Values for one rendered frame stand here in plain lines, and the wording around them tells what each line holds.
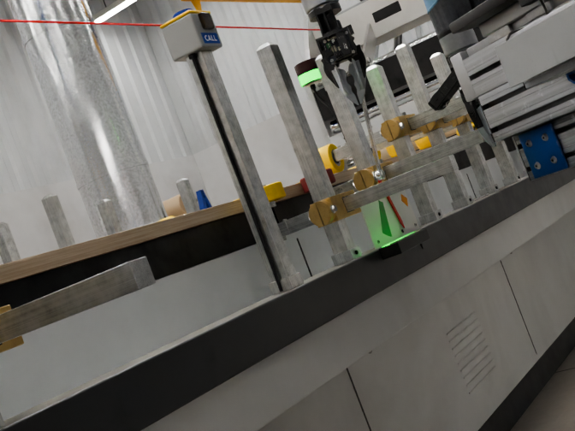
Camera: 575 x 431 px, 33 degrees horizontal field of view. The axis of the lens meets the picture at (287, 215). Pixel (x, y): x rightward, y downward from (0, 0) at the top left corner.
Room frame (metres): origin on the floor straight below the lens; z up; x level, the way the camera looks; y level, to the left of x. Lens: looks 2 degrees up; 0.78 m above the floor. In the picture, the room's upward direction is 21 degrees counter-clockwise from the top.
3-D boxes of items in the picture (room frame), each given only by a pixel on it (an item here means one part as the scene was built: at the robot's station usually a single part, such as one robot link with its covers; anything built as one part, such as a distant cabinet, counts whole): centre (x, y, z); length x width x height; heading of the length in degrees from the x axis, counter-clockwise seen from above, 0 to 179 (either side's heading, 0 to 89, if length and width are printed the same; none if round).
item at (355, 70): (2.02, -0.24, 1.04); 0.06 x 0.03 x 0.09; 171
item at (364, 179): (2.19, -0.21, 0.85); 0.14 x 0.06 x 0.05; 151
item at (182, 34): (1.72, 0.05, 1.18); 0.07 x 0.07 x 0.08; 61
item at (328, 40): (2.02, -0.22, 1.15); 0.09 x 0.08 x 0.12; 171
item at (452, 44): (2.06, -0.48, 1.05); 0.08 x 0.08 x 0.05
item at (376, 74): (2.39, -0.33, 0.87); 0.04 x 0.04 x 0.48; 61
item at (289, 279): (1.72, 0.05, 0.93); 0.05 x 0.05 x 0.45; 61
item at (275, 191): (2.06, 0.03, 0.85); 0.08 x 0.08 x 0.11
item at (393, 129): (2.40, -0.34, 0.95); 0.14 x 0.06 x 0.05; 151
